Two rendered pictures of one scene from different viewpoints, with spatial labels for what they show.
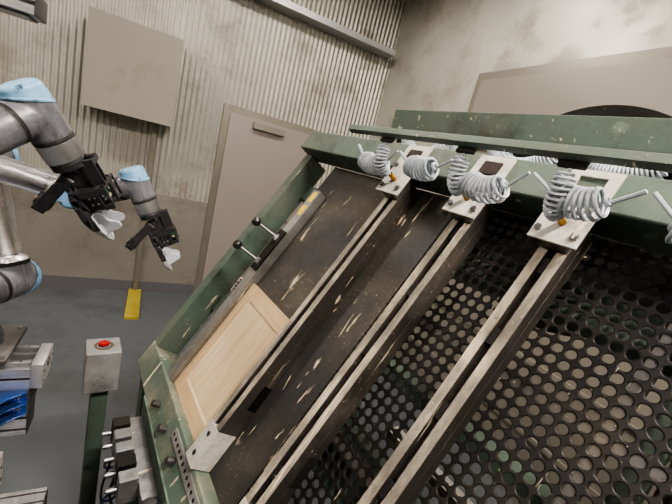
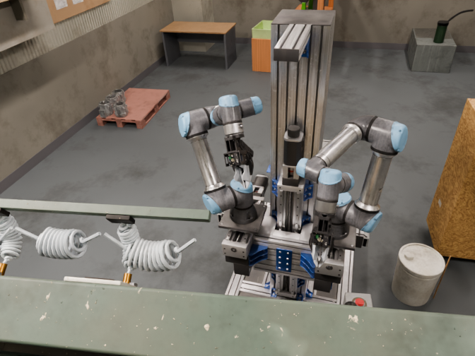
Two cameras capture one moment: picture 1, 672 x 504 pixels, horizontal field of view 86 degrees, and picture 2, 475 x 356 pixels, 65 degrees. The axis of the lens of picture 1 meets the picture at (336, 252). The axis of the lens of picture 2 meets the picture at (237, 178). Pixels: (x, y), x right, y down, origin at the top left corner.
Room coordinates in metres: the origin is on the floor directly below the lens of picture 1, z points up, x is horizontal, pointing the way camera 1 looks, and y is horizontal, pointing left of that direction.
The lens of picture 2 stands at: (1.68, -0.27, 2.45)
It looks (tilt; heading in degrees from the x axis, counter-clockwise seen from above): 37 degrees down; 137
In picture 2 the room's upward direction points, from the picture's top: 4 degrees counter-clockwise
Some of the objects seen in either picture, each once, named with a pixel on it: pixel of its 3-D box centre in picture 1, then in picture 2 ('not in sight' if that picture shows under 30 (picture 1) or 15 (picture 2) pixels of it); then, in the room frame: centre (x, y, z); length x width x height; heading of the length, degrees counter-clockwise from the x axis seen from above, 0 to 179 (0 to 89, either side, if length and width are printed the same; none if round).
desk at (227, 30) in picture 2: not in sight; (200, 44); (-3.89, 4.11, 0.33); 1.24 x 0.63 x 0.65; 29
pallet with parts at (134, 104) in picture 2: not in sight; (133, 101); (-3.09, 2.15, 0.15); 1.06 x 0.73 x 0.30; 119
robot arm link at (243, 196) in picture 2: not in sight; (240, 192); (0.55, 0.79, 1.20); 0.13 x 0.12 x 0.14; 74
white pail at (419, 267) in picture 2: not in sight; (418, 270); (1.26, 1.83, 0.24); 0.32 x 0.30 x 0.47; 29
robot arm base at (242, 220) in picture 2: not in sight; (242, 208); (0.55, 0.80, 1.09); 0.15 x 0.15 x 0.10
